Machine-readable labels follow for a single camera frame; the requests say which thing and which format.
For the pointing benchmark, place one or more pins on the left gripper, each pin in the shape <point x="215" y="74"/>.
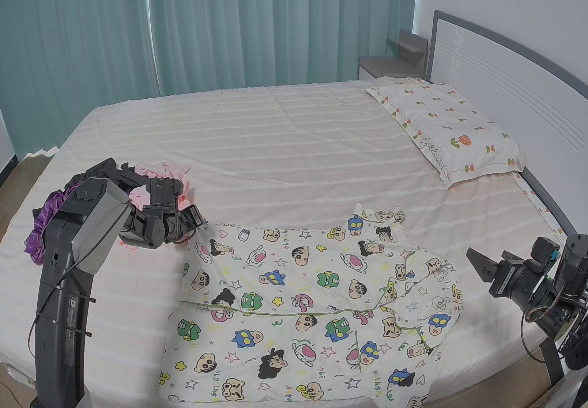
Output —
<point x="186" y="224"/>

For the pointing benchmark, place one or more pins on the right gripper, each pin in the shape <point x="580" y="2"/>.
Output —
<point x="507" y="280"/>

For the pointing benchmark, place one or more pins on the white printed pyjama top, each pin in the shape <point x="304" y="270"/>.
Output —
<point x="298" y="305"/>

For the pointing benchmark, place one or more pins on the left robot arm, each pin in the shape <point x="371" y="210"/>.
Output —
<point x="87" y="222"/>

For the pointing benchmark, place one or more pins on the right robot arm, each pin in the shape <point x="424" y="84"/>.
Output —
<point x="574" y="259"/>

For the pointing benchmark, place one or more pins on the bed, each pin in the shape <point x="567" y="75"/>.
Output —
<point x="275" y="144"/>

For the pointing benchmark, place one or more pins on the pink garment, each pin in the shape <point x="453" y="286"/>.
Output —
<point x="160" y="172"/>

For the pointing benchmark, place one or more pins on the black garment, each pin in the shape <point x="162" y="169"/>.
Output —
<point x="96" y="169"/>

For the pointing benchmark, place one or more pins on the white printed pillow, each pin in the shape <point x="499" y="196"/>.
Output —
<point x="450" y="130"/>

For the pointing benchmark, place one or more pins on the purple satin garment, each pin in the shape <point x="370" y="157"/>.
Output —
<point x="36" y="240"/>

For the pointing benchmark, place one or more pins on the blue-green curtain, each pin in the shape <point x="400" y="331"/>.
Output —
<point x="285" y="15"/>
<point x="73" y="52"/>

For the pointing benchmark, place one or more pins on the grey white bedside table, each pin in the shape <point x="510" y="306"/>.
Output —
<point x="390" y="61"/>

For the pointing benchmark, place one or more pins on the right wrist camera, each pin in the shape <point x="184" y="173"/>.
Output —
<point x="542" y="252"/>

